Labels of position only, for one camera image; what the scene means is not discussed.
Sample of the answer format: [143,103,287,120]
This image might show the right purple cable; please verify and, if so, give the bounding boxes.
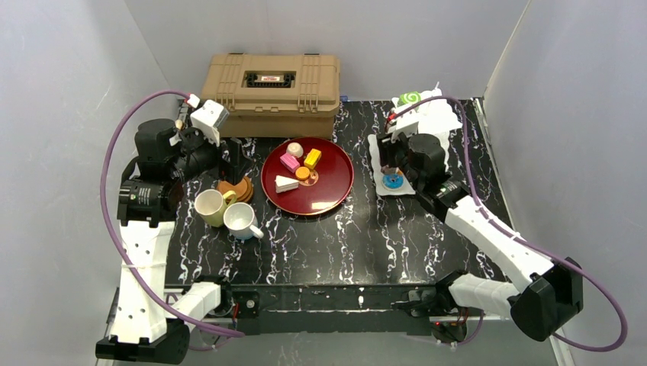
[389,95,629,353]

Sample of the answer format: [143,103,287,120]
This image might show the pink toy cake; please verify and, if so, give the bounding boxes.
[279,152,301,173]

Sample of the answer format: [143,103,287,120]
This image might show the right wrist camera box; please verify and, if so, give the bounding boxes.
[386,110,422,142]

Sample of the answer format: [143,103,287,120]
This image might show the yellow toy cake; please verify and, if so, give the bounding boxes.
[304,149,322,170]

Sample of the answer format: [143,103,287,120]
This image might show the wooden coaster stack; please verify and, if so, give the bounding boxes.
[216,176,254,203]

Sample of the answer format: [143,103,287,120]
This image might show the white toy cake slice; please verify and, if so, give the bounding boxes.
[275,175,300,194]

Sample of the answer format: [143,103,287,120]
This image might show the orange round toy biscuit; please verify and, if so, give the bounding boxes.
[295,166,311,181]

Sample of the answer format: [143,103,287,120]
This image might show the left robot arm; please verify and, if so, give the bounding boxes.
[95,119,253,365]

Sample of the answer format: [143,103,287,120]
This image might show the green swirl roll cake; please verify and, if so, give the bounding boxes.
[396,91,422,107]

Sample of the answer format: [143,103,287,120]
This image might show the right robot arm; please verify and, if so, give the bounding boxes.
[376,133,584,341]

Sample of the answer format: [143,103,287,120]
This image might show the blue toy donut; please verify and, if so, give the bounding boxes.
[381,173,404,191]

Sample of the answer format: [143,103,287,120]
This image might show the tan plastic toolbox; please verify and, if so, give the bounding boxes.
[201,53,341,139]

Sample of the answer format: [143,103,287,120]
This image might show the pink handled metal tongs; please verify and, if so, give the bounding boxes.
[381,165,404,175]

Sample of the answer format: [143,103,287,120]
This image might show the red round tray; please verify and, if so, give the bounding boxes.
[260,136,354,216]

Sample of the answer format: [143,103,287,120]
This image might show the white round toy mochi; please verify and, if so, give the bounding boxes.
[286,142,304,159]

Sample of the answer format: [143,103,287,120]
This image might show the purple cable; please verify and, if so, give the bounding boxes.
[99,89,246,352]
[389,95,629,353]

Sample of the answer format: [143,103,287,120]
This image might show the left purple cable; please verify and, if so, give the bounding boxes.
[99,89,246,352]

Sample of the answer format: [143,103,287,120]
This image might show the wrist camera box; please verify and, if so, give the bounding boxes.
[187,94,229,147]
[386,110,422,142]

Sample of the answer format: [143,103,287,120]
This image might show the white grey mug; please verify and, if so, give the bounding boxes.
[224,202,264,240]

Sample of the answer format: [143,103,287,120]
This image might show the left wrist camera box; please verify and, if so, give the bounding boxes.
[187,94,229,147]

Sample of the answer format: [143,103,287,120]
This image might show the yellow green mug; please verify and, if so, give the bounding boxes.
[195,189,237,227]

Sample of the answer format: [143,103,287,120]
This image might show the white tiered cake stand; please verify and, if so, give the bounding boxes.
[367,87,462,197]

